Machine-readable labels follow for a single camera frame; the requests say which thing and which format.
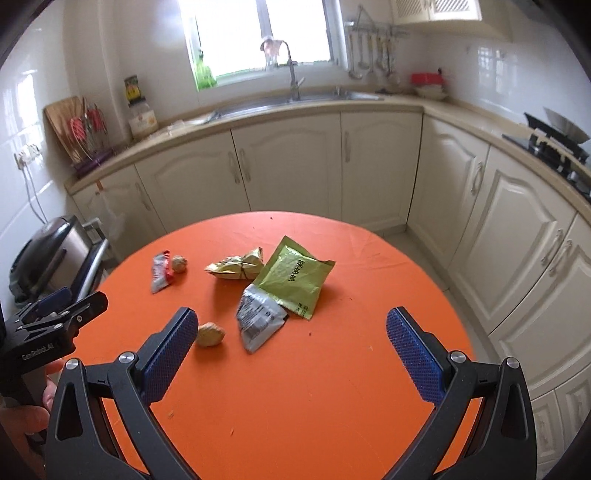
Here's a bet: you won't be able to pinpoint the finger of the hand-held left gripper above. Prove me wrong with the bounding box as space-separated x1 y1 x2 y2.
34 286 75 318
14 291 109 334

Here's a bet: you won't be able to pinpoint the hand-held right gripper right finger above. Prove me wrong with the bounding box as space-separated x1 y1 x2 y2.
385 307 539 480

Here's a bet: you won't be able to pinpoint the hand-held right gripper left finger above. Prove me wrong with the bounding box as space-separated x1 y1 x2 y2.
45 307 199 480

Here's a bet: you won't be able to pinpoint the black and steel pedal bin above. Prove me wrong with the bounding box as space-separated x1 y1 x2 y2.
8 215 112 310

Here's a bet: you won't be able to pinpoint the red and white wrapper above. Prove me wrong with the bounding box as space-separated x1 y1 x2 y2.
151 250 175 295

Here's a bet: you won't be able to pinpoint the silver grey foil packet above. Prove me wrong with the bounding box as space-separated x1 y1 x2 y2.
236 284 289 354

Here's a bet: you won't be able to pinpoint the golden wrapper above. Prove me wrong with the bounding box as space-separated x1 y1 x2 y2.
204 247 264 281

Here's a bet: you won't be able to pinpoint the green snack packet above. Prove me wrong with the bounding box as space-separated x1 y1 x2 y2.
253 235 336 320

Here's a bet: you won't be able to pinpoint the person's left hand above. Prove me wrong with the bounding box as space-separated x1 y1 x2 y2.
0 357 64 468

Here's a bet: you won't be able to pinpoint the purple rack tray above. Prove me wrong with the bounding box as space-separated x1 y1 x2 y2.
74 147 116 178

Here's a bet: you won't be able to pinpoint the wooden cutting board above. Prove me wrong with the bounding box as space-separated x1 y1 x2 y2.
44 96 88 164

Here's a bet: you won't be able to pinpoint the clear storage jar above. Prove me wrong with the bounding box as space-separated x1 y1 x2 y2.
128 102 159 141

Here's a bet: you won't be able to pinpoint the clear plastic bag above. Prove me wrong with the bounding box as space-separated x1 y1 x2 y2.
164 119 213 137

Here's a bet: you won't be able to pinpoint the round orange table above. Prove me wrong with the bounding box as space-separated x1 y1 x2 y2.
69 106 591 462

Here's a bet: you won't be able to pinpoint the yellow label bottle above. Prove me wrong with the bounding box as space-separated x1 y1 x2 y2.
124 75 147 108

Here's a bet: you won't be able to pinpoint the black gas stove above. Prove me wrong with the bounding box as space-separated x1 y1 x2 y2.
502 113 591 199

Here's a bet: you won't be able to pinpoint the green bottle on windowsill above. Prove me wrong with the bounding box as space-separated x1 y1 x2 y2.
195 58 218 90

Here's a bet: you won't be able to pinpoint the white bowl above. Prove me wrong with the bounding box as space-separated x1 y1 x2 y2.
414 86 450 102

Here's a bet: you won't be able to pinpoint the steel wok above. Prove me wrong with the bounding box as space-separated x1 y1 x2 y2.
542 107 591 144

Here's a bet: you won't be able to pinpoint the stainless steel sink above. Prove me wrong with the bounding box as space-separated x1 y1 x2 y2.
210 90 384 120

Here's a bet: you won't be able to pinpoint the chrome faucet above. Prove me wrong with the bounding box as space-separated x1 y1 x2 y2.
277 41 306 102

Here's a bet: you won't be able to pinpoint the pinkish hanging cloth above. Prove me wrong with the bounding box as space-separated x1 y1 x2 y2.
260 38 283 68

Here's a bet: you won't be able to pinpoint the kitchen window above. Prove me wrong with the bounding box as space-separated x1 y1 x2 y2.
178 0 345 90

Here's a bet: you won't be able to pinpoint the white power cable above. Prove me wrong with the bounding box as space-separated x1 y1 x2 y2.
23 164 49 222

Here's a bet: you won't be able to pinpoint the wall power outlet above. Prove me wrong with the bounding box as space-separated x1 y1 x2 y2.
14 144 44 169

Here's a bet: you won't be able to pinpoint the red handled kitchen tools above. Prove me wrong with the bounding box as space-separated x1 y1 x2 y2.
68 104 109 158

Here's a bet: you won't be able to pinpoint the metal utensil rail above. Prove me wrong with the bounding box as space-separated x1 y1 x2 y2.
344 6 411 40

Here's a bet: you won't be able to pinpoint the cream wall cabinet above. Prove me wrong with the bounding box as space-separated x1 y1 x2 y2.
390 0 483 26

